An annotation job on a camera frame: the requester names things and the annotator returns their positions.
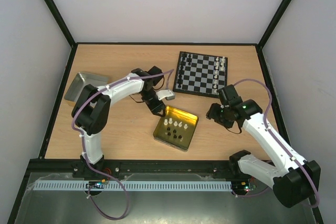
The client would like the gold metal tin tray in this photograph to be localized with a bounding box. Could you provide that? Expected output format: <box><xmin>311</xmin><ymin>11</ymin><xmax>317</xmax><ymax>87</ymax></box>
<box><xmin>153</xmin><ymin>105</ymin><xmax>199</xmax><ymax>152</ymax></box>

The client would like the black grey chess board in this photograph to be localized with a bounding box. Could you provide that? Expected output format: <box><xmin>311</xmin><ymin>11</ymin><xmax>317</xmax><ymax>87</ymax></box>
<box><xmin>173</xmin><ymin>51</ymin><xmax>228</xmax><ymax>98</ymax></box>

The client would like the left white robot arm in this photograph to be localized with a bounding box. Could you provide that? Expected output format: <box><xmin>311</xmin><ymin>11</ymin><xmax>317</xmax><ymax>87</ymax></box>
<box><xmin>71</xmin><ymin>66</ymin><xmax>171</xmax><ymax>175</ymax></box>

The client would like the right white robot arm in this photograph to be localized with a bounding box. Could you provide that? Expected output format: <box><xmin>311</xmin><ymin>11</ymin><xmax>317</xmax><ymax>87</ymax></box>
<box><xmin>206</xmin><ymin>100</ymin><xmax>321</xmax><ymax>208</ymax></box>

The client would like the silver tin lid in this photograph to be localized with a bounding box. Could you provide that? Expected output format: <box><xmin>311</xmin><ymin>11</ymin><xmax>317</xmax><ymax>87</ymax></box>
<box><xmin>64</xmin><ymin>72</ymin><xmax>109</xmax><ymax>106</ymax></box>

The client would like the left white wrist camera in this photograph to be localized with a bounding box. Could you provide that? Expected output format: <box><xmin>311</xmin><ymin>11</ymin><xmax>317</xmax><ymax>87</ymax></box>
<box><xmin>156</xmin><ymin>89</ymin><xmax>175</xmax><ymax>101</ymax></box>

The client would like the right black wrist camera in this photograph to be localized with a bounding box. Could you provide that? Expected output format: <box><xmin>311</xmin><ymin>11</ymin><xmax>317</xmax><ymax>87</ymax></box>
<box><xmin>217</xmin><ymin>84</ymin><xmax>243</xmax><ymax>106</ymax></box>

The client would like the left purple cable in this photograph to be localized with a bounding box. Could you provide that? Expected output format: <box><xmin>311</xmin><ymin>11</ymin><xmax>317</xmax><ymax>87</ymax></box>
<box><xmin>71</xmin><ymin>68</ymin><xmax>175</xmax><ymax>219</ymax></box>

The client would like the purple cable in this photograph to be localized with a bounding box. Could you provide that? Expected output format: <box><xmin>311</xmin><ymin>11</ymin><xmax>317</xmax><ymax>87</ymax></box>
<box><xmin>233</xmin><ymin>78</ymin><xmax>320</xmax><ymax>208</ymax></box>
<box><xmin>71</xmin><ymin>68</ymin><xmax>175</xmax><ymax>219</ymax></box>

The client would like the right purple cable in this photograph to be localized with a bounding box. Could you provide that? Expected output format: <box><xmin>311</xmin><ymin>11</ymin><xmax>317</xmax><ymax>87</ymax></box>
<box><xmin>233</xmin><ymin>78</ymin><xmax>320</xmax><ymax>208</ymax></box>

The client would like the white slotted cable duct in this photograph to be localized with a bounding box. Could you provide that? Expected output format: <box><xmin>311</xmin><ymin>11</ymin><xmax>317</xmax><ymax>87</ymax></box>
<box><xmin>33</xmin><ymin>180</ymin><xmax>232</xmax><ymax>191</ymax></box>

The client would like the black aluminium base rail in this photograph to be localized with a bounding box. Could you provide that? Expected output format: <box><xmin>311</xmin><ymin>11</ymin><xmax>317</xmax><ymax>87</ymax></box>
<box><xmin>72</xmin><ymin>158</ymin><xmax>260</xmax><ymax>180</ymax></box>

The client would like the black enclosure frame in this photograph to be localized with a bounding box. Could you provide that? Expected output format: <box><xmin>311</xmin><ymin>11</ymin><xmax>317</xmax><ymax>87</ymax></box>
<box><xmin>6</xmin><ymin>0</ymin><xmax>325</xmax><ymax>224</ymax></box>

